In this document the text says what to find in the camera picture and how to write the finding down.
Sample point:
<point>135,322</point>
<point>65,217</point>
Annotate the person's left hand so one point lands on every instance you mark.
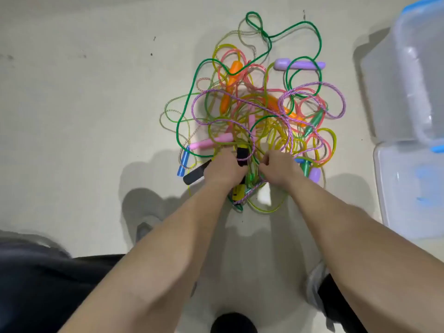
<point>223,171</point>

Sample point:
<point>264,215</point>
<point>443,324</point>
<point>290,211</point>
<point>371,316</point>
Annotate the person's right hand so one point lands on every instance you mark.
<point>283,170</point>

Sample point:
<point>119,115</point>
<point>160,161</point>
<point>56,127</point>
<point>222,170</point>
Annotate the clear storage box blue latches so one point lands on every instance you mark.
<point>423,59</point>

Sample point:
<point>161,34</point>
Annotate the person's left forearm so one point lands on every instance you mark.
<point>159,267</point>

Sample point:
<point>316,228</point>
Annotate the person's right forearm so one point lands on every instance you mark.
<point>361,253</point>

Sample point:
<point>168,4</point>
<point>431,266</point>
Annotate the clear plastic box lid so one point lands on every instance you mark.
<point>409,190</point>

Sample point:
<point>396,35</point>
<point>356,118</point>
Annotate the grey left shoe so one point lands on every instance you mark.
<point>147,229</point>

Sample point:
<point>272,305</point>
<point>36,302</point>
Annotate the grey shoe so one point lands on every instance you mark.
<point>147,229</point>
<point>316,284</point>

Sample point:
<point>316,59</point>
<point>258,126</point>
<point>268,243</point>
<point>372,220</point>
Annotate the grey right shoe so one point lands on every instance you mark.
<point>316,284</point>

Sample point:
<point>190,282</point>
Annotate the black shorts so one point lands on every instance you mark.
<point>35,287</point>

